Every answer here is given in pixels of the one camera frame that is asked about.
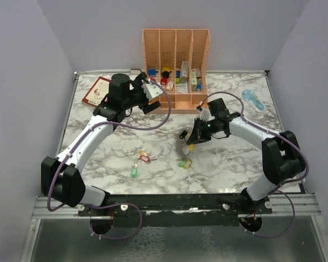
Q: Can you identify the yellow tag key lower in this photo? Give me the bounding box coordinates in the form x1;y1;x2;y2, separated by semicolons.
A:
139;150;149;157

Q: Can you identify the grey green box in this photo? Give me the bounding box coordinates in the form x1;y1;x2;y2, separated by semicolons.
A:
179;61;189;84

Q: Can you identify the red black bottle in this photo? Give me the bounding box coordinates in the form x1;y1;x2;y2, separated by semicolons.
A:
160;70;170;86

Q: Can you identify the peach plastic desk organizer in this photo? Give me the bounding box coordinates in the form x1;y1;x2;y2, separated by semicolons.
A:
142;28;210;114

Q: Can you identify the yellow tag key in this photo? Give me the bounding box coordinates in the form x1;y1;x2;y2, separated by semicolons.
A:
182;159;192;169
139;150;149;157

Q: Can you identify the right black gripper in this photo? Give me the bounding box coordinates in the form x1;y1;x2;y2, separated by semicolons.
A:
186;117;218;145

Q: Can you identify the metal coil keyring yellow handle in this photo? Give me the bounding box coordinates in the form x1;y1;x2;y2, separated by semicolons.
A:
175;137;192;160

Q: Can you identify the yellow tag key upper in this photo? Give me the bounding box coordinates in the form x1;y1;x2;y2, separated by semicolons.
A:
182;159;192;169

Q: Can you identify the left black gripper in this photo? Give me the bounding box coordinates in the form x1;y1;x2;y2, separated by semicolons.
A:
122;73;161;114

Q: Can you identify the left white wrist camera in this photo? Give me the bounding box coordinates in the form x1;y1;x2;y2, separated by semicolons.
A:
142;83;163;102

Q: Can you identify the aluminium frame rail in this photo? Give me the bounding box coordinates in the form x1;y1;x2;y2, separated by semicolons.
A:
32;196;322;219

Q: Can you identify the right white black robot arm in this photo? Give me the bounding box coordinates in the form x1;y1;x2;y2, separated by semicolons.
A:
186;98;306;213

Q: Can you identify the red tag key lower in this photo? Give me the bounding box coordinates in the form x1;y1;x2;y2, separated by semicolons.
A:
138;155;157;164

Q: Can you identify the white adapter at wall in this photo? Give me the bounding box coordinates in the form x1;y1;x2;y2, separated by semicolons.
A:
130;69;142;75

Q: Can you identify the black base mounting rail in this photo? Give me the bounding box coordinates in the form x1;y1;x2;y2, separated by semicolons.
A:
78;191;272;228

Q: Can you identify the red cover paperback book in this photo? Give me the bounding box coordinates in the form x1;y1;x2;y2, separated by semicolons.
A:
82;76;110;107

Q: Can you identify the black tag key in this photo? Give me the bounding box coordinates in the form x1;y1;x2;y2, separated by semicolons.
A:
179;130;188;139

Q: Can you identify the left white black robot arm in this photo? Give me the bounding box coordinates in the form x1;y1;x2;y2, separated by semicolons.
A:
41;73;165;216

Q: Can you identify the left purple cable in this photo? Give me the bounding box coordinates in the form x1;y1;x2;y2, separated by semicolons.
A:
46;78;172;240

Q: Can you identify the blue packaged item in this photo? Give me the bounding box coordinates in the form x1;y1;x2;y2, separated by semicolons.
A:
241;89;266;114

